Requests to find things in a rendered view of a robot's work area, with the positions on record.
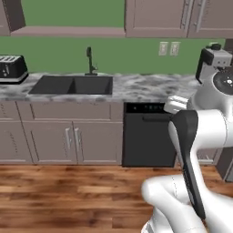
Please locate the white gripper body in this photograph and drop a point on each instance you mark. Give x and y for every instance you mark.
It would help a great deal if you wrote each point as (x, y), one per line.
(175, 104)

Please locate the taupe narrow base cupboard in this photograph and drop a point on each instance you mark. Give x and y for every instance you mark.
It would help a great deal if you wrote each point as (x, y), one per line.
(209, 155)

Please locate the taupe wall cupboard door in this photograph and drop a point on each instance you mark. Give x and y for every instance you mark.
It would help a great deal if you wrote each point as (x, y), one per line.
(154, 16)
(217, 16)

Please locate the taupe wall shelf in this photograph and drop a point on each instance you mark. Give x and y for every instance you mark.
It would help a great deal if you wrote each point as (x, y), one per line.
(68, 31)

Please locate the taupe drawer front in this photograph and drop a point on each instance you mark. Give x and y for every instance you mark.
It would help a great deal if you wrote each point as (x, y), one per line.
(70, 111)

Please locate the black dishwasher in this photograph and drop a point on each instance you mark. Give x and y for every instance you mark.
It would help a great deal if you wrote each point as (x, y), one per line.
(145, 142)

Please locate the taupe corner wall cupboard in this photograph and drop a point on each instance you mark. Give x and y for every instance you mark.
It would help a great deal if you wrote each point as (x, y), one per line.
(9, 15)

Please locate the black and white coffee machine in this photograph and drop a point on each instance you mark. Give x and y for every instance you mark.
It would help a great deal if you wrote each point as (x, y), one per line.
(209, 62)

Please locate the black and silver toaster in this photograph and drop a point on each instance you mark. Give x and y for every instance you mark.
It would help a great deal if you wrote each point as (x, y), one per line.
(11, 69)

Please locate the black double sink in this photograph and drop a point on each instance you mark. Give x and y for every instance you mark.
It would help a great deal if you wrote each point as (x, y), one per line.
(72, 85)

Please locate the taupe base cupboard door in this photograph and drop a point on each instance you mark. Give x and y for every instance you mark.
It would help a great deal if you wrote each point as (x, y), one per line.
(48, 142)
(100, 142)

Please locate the white wall socket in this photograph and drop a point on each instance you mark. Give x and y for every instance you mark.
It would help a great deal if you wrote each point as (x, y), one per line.
(174, 48)
(163, 48)

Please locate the black tap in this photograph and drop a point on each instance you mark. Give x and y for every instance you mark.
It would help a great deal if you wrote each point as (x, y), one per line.
(89, 60)

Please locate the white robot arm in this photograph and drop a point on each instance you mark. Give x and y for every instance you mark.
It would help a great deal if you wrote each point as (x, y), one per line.
(212, 127)

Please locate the taupe corner base cupboard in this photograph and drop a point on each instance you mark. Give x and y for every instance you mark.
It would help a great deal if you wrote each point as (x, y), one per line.
(12, 133)

